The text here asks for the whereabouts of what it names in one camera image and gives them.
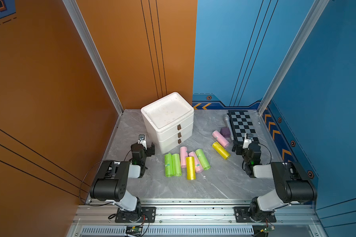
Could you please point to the left green circuit board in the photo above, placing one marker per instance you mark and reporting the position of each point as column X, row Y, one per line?
column 134, row 231

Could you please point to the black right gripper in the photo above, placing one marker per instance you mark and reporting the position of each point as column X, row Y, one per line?
column 240, row 147

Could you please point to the green circuit board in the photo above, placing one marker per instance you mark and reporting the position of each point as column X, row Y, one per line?
column 265, row 232
column 134, row 231

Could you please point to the black white checkerboard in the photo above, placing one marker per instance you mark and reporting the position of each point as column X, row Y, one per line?
column 241, row 124

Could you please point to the purple cube block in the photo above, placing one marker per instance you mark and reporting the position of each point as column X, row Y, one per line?
column 225, row 132

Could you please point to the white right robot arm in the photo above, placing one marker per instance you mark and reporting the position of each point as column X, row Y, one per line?
column 292, row 184

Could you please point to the white three-drawer storage box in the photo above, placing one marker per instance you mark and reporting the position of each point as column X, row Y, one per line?
column 168, row 121

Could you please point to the aluminium front rail frame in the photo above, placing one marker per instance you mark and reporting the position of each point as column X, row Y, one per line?
column 187, row 217

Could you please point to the yellow trash bag roll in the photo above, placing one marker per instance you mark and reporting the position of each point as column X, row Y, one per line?
column 191, row 172
column 221, row 150

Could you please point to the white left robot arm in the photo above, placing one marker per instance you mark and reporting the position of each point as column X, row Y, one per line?
column 110, row 185

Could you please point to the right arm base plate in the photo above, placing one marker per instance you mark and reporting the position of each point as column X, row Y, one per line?
column 244, row 214

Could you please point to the pink trash bag roll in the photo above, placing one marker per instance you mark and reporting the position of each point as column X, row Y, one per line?
column 220, row 139
column 183, row 156
column 198, row 166

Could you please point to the right green circuit board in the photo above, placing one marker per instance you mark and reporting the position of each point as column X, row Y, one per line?
column 265, row 232

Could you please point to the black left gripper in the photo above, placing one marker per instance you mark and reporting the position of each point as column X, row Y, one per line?
column 150, row 150

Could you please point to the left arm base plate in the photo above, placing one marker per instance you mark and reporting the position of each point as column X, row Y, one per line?
column 139, row 215

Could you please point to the green trash bag roll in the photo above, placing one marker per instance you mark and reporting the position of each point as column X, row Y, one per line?
column 203, row 160
column 177, row 171
column 168, row 165

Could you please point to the grey microphone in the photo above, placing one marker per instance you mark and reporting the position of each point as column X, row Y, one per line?
column 226, row 119

